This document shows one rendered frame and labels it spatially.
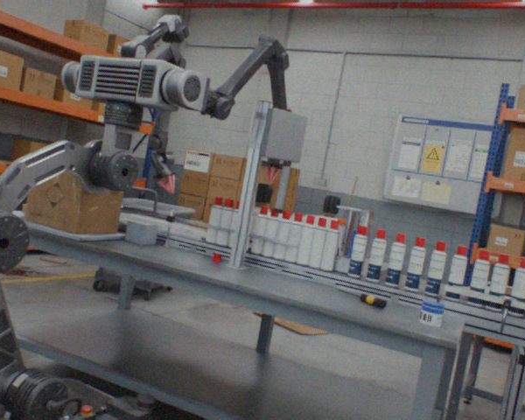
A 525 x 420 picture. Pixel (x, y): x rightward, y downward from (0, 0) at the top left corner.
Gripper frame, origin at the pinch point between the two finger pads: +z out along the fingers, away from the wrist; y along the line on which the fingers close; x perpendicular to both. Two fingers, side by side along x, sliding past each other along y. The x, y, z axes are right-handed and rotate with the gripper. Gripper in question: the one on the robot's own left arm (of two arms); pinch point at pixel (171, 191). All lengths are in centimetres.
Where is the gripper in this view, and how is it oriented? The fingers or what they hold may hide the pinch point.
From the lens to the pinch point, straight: 257.4
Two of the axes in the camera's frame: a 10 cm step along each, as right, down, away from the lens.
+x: -8.0, 4.9, 3.6
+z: 4.5, 8.7, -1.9
